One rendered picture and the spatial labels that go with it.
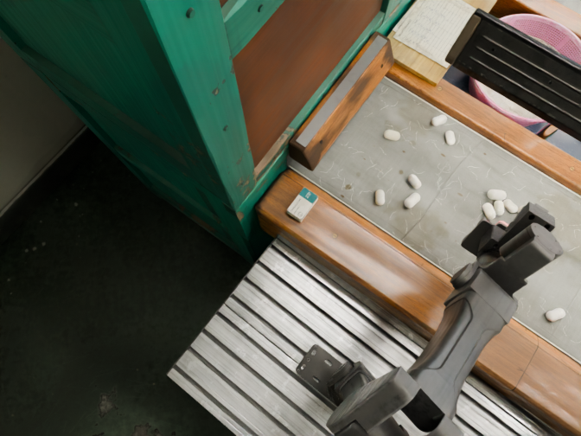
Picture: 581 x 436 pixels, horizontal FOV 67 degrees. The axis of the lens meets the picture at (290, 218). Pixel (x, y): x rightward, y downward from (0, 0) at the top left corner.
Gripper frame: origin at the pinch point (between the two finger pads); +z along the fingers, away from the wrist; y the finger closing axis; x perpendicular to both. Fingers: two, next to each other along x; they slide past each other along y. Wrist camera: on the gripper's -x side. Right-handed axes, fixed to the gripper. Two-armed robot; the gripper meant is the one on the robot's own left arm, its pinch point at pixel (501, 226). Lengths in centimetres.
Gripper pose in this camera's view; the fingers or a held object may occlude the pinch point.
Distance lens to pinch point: 90.4
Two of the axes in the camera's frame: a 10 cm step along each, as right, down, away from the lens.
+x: -3.8, 7.0, 6.0
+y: -8.1, -5.7, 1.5
